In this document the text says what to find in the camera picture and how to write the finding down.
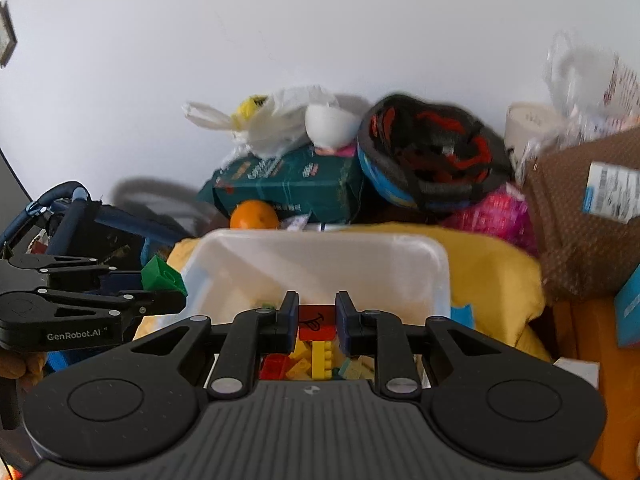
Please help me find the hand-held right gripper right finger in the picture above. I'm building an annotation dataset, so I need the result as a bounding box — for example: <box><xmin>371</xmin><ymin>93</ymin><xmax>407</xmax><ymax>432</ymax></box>
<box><xmin>335</xmin><ymin>290</ymin><xmax>511</xmax><ymax>401</ymax></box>

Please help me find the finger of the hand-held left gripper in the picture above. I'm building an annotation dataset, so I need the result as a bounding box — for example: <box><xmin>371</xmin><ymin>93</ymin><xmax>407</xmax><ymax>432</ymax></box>
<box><xmin>0</xmin><ymin>290</ymin><xmax>187</xmax><ymax>329</ymax></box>
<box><xmin>0</xmin><ymin>254</ymin><xmax>149</xmax><ymax>291</ymax></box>

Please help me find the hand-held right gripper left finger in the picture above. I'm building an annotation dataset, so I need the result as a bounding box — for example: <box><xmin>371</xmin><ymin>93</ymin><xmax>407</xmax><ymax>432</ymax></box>
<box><xmin>127</xmin><ymin>290</ymin><xmax>301</xmax><ymax>401</ymax></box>

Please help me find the red marked toy brick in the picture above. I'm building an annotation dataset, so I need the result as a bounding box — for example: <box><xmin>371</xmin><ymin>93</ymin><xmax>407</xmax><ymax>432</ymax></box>
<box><xmin>298</xmin><ymin>304</ymin><xmax>339</xmax><ymax>343</ymax></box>

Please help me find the pile of colourful building blocks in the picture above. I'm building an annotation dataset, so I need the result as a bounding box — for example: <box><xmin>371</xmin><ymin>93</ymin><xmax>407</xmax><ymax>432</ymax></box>
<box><xmin>256</xmin><ymin>299</ymin><xmax>382</xmax><ymax>384</ymax></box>

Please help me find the white translucent plastic bin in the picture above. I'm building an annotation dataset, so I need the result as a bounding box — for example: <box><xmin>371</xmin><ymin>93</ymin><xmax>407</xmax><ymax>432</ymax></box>
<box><xmin>179</xmin><ymin>228</ymin><xmax>452</xmax><ymax>389</ymax></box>

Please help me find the green toy building block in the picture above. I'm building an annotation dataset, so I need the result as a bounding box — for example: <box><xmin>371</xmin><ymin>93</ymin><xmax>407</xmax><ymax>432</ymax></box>
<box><xmin>141</xmin><ymin>255</ymin><xmax>188</xmax><ymax>295</ymax></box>

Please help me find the person's left hand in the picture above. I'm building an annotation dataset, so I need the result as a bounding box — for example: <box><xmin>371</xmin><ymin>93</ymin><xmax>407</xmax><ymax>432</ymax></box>
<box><xmin>0</xmin><ymin>351</ymin><xmax>49</xmax><ymax>392</ymax></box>

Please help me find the orange fruit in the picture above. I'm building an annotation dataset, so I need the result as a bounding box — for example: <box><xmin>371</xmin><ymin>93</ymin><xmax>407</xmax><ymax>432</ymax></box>
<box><xmin>229</xmin><ymin>200</ymin><xmax>281</xmax><ymax>231</ymax></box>

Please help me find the blue plastic piece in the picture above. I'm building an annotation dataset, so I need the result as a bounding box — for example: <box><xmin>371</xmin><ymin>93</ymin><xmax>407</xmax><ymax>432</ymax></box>
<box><xmin>451</xmin><ymin>304</ymin><xmax>475</xmax><ymax>332</ymax></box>

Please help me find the dark green cardboard box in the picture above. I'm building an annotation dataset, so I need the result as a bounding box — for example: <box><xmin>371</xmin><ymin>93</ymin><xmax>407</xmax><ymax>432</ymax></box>
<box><xmin>197</xmin><ymin>147</ymin><xmax>367</xmax><ymax>224</ymax></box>

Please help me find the yellow cloth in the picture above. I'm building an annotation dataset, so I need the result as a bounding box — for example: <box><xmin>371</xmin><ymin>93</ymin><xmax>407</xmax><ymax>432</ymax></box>
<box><xmin>135</xmin><ymin>220</ymin><xmax>552</xmax><ymax>367</ymax></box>

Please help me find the pink plastic packet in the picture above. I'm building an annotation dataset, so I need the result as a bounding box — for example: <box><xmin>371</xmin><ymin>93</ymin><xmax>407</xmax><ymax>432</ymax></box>
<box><xmin>442</xmin><ymin>184</ymin><xmax>537</xmax><ymax>257</ymax></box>

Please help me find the black red bicycle helmet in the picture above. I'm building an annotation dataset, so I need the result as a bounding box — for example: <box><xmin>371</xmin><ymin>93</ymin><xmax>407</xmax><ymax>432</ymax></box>
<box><xmin>357</xmin><ymin>92</ymin><xmax>512</xmax><ymax>212</ymax></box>

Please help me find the white half shell bowl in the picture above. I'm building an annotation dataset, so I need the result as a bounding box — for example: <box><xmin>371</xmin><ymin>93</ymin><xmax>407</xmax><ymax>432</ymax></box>
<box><xmin>304</xmin><ymin>104</ymin><xmax>361</xmax><ymax>148</ymax></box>

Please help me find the white plastic bag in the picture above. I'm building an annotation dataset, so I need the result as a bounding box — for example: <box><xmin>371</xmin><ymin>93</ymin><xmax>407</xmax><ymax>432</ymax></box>
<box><xmin>182</xmin><ymin>85</ymin><xmax>342</xmax><ymax>159</ymax></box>

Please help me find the yellow round toy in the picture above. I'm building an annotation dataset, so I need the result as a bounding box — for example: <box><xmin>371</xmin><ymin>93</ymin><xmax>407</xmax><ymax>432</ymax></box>
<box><xmin>236</xmin><ymin>93</ymin><xmax>272</xmax><ymax>122</ymax></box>

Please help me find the brown cardboard box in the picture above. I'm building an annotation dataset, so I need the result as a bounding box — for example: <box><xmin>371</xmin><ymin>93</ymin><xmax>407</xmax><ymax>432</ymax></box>
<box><xmin>520</xmin><ymin>127</ymin><xmax>640</xmax><ymax>304</ymax></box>

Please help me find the small white box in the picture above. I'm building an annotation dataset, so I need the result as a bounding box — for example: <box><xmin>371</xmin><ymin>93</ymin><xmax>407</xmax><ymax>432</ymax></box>
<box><xmin>552</xmin><ymin>357</ymin><xmax>601</xmax><ymax>390</ymax></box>

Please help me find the light blue printed box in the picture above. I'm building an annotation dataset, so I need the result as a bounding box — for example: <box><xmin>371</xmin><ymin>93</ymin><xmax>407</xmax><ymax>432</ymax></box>
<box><xmin>613</xmin><ymin>264</ymin><xmax>640</xmax><ymax>349</ymax></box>

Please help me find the clear crinkled plastic bag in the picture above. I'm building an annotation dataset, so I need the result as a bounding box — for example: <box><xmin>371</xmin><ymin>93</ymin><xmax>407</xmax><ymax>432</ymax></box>
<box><xmin>515</xmin><ymin>29</ymin><xmax>640</xmax><ymax>186</ymax></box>

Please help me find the wall picture frame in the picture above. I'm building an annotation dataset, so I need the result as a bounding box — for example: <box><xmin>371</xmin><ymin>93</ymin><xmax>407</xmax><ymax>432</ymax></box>
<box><xmin>0</xmin><ymin>0</ymin><xmax>19</xmax><ymax>69</ymax></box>

